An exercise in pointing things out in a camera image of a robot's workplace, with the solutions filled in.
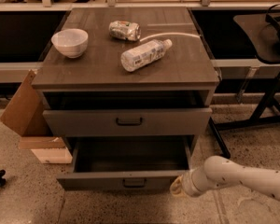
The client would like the crushed aluminium can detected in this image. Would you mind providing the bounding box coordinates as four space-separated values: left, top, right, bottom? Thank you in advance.
109 21 141 41

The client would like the clear plastic water bottle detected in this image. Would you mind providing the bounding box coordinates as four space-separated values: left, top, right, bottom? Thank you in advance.
120 39 173 72

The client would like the white box on floor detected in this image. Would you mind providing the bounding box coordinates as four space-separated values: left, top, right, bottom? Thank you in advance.
32 147 72 164

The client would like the black folding chair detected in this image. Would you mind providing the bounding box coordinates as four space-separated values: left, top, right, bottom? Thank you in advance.
209 4 280 159

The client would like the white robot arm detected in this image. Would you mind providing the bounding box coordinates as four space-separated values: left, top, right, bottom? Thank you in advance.
170 156 280 202

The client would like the grey wooden drawer cabinet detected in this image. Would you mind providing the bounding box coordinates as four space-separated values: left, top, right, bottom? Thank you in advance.
31 6 221 156

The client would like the grey drawer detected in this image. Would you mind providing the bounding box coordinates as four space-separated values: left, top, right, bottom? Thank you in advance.
43 108 212 137
57 135 192 190

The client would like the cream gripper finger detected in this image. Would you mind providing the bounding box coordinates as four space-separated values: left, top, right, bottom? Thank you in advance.
170 176 183 197

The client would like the white ceramic bowl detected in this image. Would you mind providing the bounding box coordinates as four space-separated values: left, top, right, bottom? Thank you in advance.
51 29 89 58

